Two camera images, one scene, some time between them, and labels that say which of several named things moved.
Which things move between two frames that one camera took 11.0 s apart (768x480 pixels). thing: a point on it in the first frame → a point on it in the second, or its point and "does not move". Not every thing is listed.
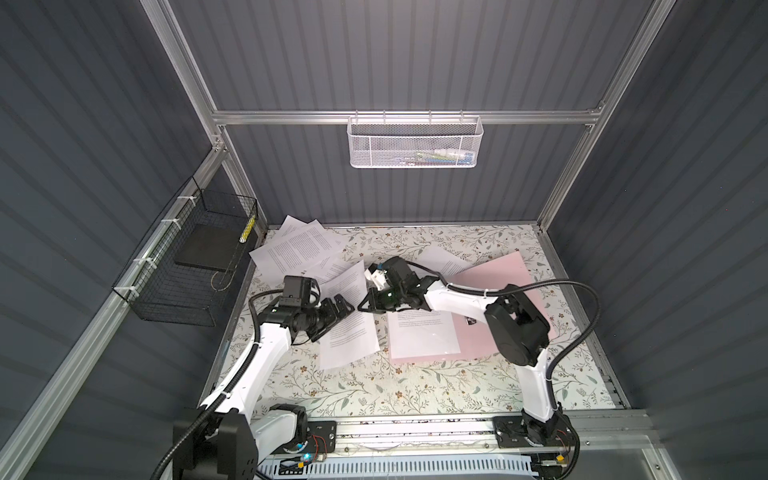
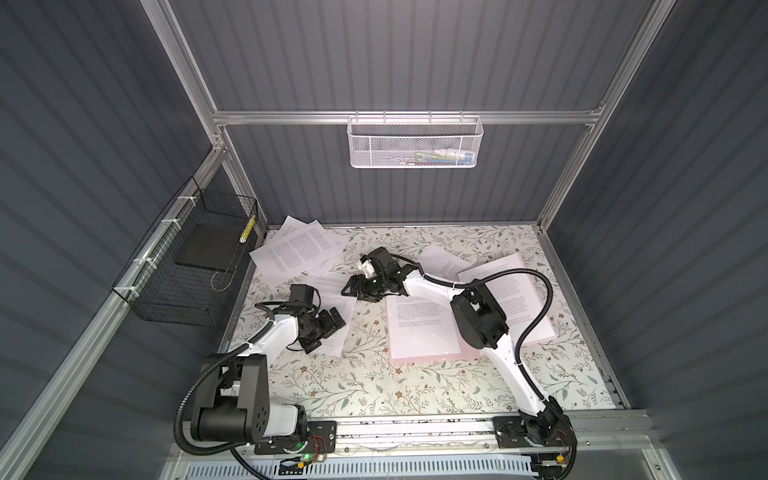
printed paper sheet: (421, 333) does not move
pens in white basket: (439, 157) does not move
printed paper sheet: (353, 336) → (517, 297)
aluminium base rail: (597, 432) does not move
